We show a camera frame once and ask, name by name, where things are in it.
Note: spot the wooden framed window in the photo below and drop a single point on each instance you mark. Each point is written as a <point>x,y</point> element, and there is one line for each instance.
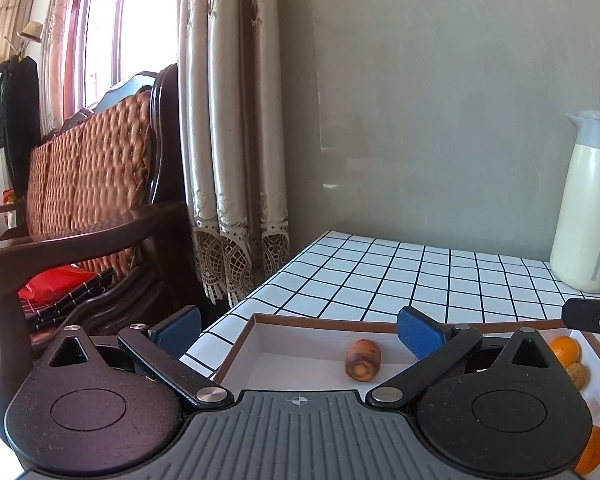
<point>125,30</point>

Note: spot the red plastic bag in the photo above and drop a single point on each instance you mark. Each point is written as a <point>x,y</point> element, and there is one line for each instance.
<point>55,282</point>

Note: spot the brown sheer curtain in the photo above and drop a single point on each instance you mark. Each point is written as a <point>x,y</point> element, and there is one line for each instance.
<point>5,15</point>

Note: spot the small tan round fruit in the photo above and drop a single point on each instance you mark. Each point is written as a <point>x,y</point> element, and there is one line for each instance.
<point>578,376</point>

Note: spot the woven brown seat mat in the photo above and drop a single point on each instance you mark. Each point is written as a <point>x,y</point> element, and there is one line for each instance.
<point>90,170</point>

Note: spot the black striped cloth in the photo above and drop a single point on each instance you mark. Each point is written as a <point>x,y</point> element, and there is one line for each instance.
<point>75,300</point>

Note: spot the brownish carrot piece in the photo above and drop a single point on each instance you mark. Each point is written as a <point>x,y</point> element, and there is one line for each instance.
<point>362,361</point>

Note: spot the orange mandarin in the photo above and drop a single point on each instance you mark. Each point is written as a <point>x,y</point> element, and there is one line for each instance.
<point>566,350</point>
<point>593,451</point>

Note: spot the beige brimmed hat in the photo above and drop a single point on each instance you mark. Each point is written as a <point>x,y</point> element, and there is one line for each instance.
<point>31,31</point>

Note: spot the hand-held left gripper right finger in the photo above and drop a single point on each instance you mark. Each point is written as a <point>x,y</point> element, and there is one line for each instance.
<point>420,335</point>

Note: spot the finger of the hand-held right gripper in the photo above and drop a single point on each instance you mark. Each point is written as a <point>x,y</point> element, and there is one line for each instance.
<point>587,312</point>

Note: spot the white black-checked tablecloth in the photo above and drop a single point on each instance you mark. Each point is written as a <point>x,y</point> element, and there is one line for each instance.
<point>380,280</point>

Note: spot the brown cardboard box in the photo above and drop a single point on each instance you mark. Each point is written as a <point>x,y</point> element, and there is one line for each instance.
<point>300,355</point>

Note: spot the beige lace-trimmed curtain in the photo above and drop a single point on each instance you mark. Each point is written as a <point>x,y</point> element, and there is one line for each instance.
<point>230,135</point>

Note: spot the wooden wicker armchair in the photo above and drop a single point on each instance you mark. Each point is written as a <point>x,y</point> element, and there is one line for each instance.
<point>55,245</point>

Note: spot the cream thermos jug grey lid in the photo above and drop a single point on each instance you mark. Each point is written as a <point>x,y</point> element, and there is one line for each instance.
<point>587,210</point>

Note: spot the black hanging coat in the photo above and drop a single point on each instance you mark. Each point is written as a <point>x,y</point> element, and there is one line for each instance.
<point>15,110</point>

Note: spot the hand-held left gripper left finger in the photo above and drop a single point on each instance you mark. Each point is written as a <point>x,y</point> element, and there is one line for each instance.
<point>177,334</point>

